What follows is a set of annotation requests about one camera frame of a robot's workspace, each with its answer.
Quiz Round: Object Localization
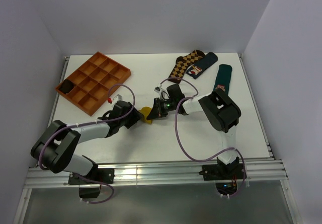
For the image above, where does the yellow sock with character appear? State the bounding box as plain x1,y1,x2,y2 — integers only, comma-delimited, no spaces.
138,107,152,124

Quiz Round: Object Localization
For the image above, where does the purple cable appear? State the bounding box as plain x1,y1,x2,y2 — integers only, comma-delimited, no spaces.
37,83,136,204
158,77,248,198

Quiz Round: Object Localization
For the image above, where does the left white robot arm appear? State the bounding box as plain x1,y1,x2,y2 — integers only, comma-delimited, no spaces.
31,100,144,183

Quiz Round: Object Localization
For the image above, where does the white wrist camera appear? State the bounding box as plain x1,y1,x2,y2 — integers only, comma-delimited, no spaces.
107,94,123,105
154,84,168,100

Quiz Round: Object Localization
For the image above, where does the brown argyle sock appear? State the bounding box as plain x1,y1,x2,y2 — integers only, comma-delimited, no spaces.
169,50,205,84

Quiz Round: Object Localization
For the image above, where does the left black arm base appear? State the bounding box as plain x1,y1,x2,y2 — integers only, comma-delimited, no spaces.
68,168,115,204

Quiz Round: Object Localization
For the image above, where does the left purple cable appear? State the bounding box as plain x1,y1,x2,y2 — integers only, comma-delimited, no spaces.
37,83,136,204

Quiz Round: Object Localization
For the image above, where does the navy sock with pattern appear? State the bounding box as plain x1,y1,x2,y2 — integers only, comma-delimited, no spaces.
186,52,218,79

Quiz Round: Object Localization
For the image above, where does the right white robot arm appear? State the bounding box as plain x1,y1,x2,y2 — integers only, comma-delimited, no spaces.
146,84,242,179

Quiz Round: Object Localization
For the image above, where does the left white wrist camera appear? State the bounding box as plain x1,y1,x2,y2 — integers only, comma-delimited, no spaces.
107,94,123,105

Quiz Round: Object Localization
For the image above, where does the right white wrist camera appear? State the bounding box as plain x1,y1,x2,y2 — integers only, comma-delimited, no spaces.
154,84,168,100

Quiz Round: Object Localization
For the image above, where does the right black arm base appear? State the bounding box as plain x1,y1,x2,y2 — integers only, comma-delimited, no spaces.
199,160,247,196

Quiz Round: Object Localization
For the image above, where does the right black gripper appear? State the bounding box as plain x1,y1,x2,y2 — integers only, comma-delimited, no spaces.
148,98,177,121

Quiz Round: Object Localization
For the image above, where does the aluminium frame rail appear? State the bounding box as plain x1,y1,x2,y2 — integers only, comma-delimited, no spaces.
24,160,288,189

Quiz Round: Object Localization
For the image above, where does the orange compartment tray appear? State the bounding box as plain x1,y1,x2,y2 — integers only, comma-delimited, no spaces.
56,52,131,116

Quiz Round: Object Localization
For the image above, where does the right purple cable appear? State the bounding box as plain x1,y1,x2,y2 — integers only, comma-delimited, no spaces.
158,77,248,198

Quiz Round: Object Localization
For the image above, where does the dark green santa sock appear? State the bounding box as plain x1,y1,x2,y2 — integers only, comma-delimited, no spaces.
213,64,232,94

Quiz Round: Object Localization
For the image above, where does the rolled dark sock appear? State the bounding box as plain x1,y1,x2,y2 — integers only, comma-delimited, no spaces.
59,79,74,95

